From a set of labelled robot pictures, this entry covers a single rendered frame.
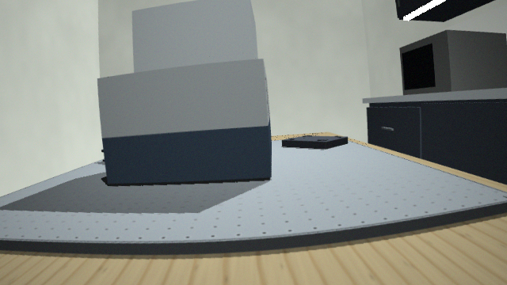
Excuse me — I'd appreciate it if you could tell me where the grey perforated base plate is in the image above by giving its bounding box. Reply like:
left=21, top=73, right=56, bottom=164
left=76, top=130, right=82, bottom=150
left=0, top=140, right=507, bottom=255

